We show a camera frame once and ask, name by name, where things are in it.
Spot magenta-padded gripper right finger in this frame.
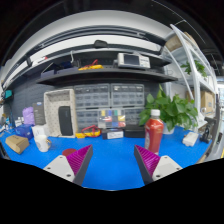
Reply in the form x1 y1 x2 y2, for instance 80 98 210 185
133 144 183 185

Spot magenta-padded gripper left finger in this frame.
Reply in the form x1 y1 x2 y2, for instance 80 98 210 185
43 144 94 187

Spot red drink bottle white cap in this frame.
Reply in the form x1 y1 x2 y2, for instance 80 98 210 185
144 109 165 156

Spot yellow multimeter with red leads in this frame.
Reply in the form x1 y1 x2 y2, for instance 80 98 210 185
75 124 102 139
78 59 104 71

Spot white mug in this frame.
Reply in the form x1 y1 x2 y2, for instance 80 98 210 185
34 134 53 153

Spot black flat case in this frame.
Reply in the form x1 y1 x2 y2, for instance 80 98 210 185
123 125 146 139

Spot white adapter block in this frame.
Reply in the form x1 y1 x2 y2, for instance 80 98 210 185
182 131 200 148

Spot black rectangular pad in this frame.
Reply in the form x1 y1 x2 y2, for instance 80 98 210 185
58 105 74 137

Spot grey small-parts drawer cabinet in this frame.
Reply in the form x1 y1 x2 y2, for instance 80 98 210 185
124 107 145 128
73 83 111 110
75 109 100 132
110 83 145 108

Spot black box with white label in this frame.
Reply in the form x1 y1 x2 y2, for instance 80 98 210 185
101 128 125 140

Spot blue box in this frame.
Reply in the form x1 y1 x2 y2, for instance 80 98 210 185
14 124 34 140

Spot brown cardboard box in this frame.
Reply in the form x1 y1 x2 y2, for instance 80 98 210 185
4 134 30 155

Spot green potted plant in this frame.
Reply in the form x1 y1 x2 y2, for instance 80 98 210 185
138 84 200 135

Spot dark grey upright box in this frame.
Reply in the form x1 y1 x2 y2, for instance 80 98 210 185
32 101 47 126

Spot clear compartment box coloured parts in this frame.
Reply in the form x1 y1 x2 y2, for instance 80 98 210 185
97 108 127 129

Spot cream dotted storage tray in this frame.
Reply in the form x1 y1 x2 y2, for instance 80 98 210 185
43 88 79 139

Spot teal plastic object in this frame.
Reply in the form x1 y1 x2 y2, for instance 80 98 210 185
3 89 14 99

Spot black workbench shelf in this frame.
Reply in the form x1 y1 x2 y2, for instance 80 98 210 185
28 46 178 87

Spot white shelf unit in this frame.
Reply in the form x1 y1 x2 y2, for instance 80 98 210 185
163 23 219 134

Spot grey oscilloscope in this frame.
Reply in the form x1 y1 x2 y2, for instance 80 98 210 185
116 52 151 70

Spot black rounded device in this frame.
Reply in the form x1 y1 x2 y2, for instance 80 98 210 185
93 39 109 49

